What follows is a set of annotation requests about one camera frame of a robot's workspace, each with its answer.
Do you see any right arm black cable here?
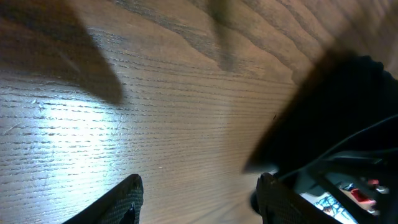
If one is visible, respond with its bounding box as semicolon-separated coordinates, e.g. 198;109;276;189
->
278;113;398;181

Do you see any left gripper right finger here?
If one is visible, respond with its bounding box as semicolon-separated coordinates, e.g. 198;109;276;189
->
251;173;340;224

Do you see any black polo shirt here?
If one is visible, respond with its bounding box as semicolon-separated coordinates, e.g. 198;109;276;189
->
243;54;397;174

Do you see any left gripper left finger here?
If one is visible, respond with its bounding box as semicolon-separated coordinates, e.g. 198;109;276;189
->
65;174;144;224

